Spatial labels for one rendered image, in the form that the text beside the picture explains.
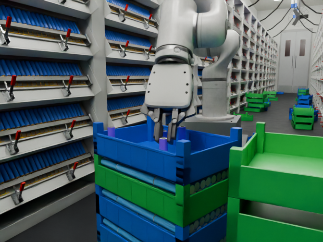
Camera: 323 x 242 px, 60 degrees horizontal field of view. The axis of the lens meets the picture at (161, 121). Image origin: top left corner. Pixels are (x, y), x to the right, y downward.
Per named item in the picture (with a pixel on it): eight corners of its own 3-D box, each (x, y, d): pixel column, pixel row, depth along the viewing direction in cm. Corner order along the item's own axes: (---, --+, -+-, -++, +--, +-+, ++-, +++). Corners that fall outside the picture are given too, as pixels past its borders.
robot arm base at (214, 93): (190, 120, 137) (189, 81, 134) (202, 115, 153) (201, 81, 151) (229, 121, 128) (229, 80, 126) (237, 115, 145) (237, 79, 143)
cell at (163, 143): (157, 167, 59) (157, 137, 57) (163, 165, 60) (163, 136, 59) (163, 169, 57) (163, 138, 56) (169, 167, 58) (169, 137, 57)
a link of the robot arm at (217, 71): (204, 81, 146) (203, 33, 142) (240, 79, 140) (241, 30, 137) (200, 81, 134) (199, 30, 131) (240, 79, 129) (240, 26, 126)
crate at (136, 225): (95, 212, 73) (94, 183, 72) (152, 190, 87) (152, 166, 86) (181, 268, 52) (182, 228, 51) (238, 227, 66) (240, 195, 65)
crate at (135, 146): (93, 153, 71) (92, 122, 69) (152, 140, 85) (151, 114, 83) (182, 186, 50) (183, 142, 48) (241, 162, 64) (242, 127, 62)
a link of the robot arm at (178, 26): (197, 63, 66) (159, 63, 68) (202, 15, 70) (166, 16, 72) (194, 43, 58) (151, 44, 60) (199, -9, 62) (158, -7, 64)
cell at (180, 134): (177, 150, 72) (177, 126, 71) (181, 149, 73) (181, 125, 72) (182, 151, 71) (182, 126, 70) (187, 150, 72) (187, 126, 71)
